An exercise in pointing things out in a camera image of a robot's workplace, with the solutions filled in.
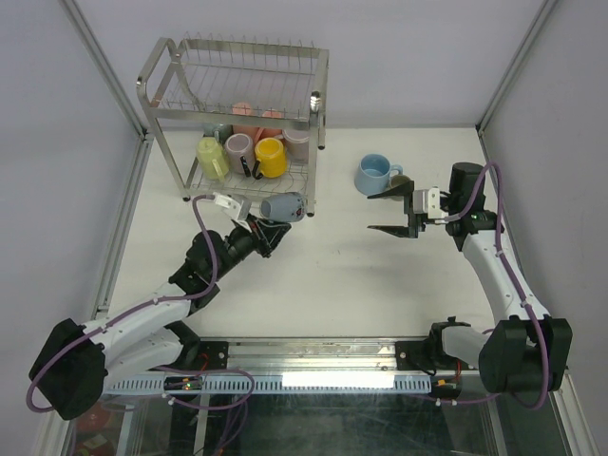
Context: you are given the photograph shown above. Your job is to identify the light blue mug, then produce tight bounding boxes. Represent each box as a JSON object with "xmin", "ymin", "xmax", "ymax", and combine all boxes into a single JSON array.
[{"xmin": 354, "ymin": 154, "xmax": 403, "ymax": 196}]

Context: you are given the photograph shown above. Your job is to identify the stainless steel dish rack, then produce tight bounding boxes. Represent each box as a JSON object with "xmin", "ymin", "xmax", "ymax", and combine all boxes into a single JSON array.
[{"xmin": 136, "ymin": 35, "xmax": 330, "ymax": 216}]

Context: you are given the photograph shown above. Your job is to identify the lilac mug black handle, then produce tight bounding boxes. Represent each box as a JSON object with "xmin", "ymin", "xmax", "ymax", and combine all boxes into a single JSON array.
[{"xmin": 224, "ymin": 133, "xmax": 257, "ymax": 178}]

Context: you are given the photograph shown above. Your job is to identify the grey white small mug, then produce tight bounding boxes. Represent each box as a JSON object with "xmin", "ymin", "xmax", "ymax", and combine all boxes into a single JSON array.
[{"xmin": 259, "ymin": 192, "xmax": 306, "ymax": 223}]

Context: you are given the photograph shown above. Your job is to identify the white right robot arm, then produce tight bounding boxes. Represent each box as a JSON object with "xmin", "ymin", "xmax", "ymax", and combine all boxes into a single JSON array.
[{"xmin": 377, "ymin": 161, "xmax": 573, "ymax": 399}]

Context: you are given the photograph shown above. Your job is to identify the small olive cup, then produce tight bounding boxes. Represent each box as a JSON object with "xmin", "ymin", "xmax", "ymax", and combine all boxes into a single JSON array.
[{"xmin": 388, "ymin": 174, "xmax": 411, "ymax": 201}]

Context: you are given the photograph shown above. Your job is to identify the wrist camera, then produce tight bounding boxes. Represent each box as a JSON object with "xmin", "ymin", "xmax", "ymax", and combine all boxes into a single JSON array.
[
  {"xmin": 412, "ymin": 187, "xmax": 447, "ymax": 224},
  {"xmin": 213, "ymin": 192, "xmax": 252, "ymax": 228}
]

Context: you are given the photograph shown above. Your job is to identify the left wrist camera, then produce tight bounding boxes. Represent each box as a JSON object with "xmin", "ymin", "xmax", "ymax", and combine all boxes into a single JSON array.
[{"xmin": 213, "ymin": 192, "xmax": 252, "ymax": 228}]

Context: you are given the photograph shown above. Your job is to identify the grey-blue round ceramic cup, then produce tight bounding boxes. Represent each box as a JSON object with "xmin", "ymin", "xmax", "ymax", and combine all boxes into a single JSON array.
[{"xmin": 202, "ymin": 123, "xmax": 234, "ymax": 144}]

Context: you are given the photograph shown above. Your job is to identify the lilac mug with handle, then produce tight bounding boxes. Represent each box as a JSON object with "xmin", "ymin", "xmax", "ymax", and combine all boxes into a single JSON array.
[{"xmin": 282, "ymin": 129, "xmax": 310, "ymax": 162}]

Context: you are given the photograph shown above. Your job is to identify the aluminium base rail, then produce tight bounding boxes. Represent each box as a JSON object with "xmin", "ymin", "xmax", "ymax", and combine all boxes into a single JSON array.
[{"xmin": 200, "ymin": 336, "xmax": 471, "ymax": 377}]

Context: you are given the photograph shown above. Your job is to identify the tall pink cup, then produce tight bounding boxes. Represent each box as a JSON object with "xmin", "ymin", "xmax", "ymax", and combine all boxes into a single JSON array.
[{"xmin": 231, "ymin": 99, "xmax": 262, "ymax": 139}]

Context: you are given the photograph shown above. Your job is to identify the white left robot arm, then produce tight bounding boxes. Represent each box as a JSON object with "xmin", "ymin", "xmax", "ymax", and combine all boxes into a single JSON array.
[{"xmin": 26, "ymin": 215, "xmax": 292, "ymax": 421}]

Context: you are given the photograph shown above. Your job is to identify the white slotted cable duct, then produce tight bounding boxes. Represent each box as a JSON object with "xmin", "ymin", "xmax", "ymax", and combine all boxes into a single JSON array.
[{"xmin": 105, "ymin": 370, "xmax": 431, "ymax": 396}]

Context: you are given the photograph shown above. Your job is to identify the pale green mug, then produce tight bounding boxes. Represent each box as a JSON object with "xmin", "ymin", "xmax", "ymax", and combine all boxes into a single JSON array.
[{"xmin": 196, "ymin": 137, "xmax": 230, "ymax": 181}]

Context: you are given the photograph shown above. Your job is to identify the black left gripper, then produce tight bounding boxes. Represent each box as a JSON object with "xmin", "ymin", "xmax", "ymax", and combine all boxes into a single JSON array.
[{"xmin": 211, "ymin": 213, "xmax": 289, "ymax": 280}]

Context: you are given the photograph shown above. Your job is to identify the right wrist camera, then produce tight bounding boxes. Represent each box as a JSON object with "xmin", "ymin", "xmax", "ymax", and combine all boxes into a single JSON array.
[{"xmin": 412, "ymin": 187, "xmax": 447, "ymax": 224}]

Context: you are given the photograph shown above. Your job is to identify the yellow mug black handle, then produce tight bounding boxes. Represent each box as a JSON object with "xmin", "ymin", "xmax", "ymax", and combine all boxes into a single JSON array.
[{"xmin": 252, "ymin": 138, "xmax": 287, "ymax": 180}]

